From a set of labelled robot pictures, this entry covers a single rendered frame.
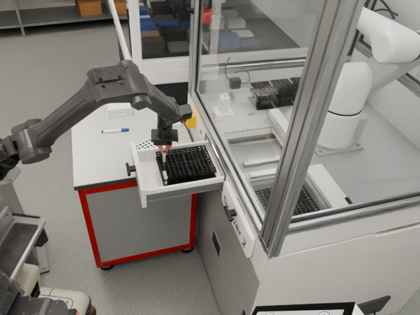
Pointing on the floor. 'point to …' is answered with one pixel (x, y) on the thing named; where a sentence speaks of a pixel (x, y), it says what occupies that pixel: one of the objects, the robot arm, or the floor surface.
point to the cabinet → (337, 275)
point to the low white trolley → (125, 192)
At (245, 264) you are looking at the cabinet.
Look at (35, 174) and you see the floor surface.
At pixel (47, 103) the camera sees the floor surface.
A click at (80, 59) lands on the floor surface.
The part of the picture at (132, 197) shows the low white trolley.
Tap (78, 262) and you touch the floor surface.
